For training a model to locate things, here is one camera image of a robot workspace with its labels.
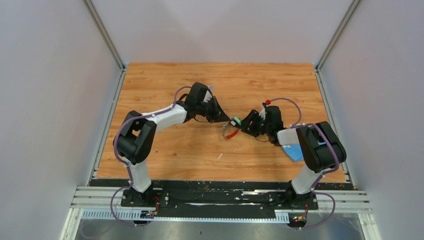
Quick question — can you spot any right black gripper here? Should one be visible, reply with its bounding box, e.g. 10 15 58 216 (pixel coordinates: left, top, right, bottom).
236 109 272 138

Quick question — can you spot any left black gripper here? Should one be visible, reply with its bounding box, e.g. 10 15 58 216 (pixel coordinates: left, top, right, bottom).
196 96 231 124

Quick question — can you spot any green tagged key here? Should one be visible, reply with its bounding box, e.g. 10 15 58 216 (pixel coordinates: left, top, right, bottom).
230 116 242 128

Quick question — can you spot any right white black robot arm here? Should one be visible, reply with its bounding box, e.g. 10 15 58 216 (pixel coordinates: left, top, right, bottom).
240 105 347 209

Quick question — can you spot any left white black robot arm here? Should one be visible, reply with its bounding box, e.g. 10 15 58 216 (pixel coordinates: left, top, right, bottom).
112 82 230 207

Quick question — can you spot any blue patterned pouch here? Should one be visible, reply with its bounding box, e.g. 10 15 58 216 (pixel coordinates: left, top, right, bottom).
280 143 314 163

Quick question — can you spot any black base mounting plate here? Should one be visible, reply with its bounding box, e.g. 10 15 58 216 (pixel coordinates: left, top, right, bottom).
123 180 315 219

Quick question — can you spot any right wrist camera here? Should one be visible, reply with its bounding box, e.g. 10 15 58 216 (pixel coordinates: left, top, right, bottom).
259 105 267 120

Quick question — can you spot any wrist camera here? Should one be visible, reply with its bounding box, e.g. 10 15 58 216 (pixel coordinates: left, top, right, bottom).
259 105 267 120
203 87 214 103

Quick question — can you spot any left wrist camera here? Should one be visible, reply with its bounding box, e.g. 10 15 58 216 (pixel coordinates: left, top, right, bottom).
203 87 214 103

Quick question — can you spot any aluminium frame rail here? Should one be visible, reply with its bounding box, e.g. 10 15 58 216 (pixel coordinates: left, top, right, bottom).
70 187 372 214

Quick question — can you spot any white slotted cable duct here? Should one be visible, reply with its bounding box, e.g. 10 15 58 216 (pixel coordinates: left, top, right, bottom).
81 210 290 223

